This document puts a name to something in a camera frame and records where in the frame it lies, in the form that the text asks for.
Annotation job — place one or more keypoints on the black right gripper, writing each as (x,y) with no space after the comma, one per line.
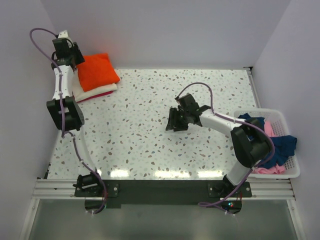
(172,125)

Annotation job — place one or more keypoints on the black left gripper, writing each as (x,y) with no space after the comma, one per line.
(75,47)

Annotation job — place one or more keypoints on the orange t-shirt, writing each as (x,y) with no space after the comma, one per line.
(96,71)

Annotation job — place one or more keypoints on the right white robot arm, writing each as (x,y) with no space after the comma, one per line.
(250,142)

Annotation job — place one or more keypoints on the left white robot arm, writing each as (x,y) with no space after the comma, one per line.
(66,113)

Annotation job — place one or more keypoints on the folded cream t-shirt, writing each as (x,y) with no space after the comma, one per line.
(80,94)

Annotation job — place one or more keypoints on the folded magenta t-shirt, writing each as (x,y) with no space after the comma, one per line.
(95,96)

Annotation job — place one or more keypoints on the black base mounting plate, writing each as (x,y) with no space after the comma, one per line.
(116,193)

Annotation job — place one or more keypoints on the white perforated laundry basket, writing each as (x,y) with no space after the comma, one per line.
(280,128)

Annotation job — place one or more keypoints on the navy blue t-shirt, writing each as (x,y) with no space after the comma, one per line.
(285,146)

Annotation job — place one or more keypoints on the pink t-shirt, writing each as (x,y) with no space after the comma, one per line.
(276,164)

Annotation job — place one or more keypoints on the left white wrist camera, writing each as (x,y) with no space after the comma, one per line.
(63,34)

